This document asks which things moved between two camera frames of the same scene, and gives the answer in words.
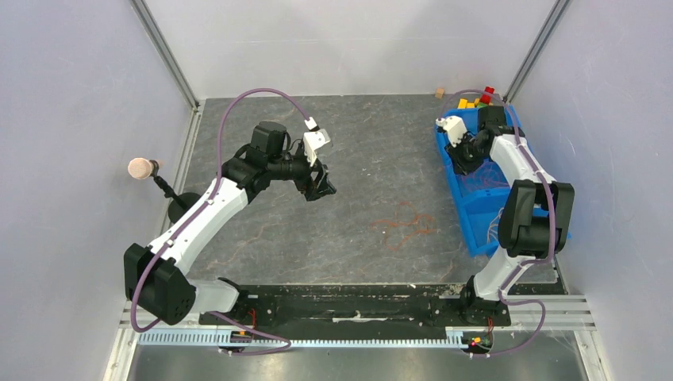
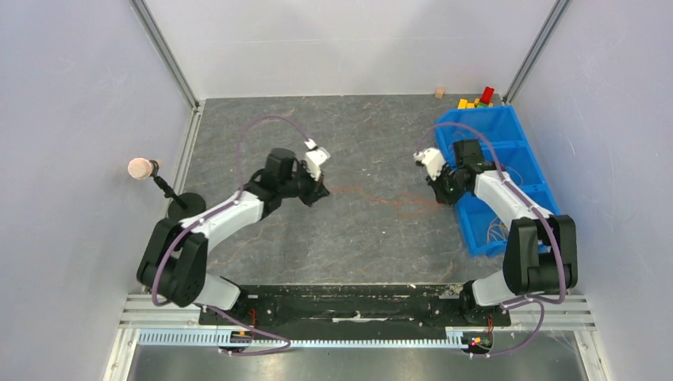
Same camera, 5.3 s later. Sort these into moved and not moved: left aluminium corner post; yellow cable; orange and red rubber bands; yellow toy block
Moved: orange and red rubber bands
Not moved: yellow cable; left aluminium corner post; yellow toy block
